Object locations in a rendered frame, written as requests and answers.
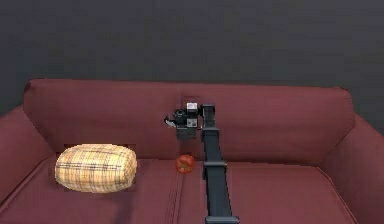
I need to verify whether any red tomato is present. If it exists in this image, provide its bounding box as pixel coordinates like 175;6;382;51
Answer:
175;154;196;175

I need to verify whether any dark red sofa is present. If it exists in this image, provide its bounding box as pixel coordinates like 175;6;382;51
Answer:
0;78;384;224

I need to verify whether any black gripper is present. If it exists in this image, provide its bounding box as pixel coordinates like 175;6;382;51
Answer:
164;108;197;140

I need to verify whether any tan plaid pillow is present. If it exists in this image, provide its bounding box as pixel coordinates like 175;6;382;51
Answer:
54;143;138;194

